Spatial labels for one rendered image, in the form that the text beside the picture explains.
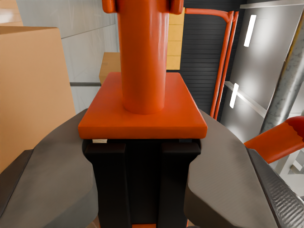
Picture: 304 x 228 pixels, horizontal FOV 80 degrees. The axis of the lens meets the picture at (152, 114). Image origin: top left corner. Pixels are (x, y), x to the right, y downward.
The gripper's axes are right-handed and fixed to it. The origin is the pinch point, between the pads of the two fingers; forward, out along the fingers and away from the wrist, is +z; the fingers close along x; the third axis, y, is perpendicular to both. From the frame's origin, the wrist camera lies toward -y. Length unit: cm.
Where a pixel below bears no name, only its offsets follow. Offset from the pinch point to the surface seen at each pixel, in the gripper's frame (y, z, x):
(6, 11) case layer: -5, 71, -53
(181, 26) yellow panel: 44, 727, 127
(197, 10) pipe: -9, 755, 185
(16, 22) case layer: -1, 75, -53
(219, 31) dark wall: 87, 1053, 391
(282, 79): 151, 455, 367
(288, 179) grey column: 129, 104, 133
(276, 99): 208, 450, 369
